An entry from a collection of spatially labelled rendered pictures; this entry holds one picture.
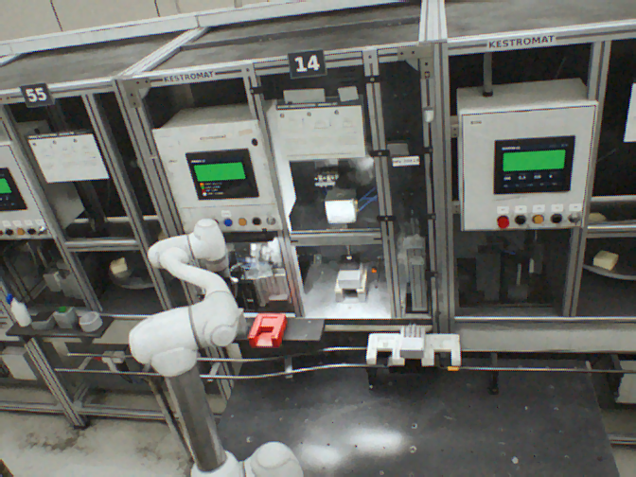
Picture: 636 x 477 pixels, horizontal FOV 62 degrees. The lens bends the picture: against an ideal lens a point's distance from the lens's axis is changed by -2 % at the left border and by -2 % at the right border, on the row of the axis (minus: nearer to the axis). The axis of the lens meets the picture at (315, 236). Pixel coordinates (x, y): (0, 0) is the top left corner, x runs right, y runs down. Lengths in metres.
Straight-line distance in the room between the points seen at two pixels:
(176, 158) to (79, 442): 2.06
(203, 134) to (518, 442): 1.61
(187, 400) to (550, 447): 1.30
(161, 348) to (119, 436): 1.95
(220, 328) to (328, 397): 0.92
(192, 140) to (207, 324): 0.77
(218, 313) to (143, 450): 1.90
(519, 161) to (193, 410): 1.31
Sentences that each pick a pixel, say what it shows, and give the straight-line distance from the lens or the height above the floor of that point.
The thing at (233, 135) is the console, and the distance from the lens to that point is 2.01.
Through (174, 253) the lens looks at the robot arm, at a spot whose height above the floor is 1.43.
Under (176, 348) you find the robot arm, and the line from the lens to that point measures 1.63.
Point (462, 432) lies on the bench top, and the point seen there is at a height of 0.68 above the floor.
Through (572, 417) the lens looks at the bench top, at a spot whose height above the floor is 0.68.
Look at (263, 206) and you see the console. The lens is 2.11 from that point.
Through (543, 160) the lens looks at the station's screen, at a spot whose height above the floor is 1.63.
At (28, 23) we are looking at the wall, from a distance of 6.84.
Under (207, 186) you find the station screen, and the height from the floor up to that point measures 1.59.
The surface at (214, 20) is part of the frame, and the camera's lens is 2.77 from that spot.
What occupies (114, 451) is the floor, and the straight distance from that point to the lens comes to 3.49.
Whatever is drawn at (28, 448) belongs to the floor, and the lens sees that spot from 3.81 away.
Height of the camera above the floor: 2.46
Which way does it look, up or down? 32 degrees down
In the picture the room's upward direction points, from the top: 10 degrees counter-clockwise
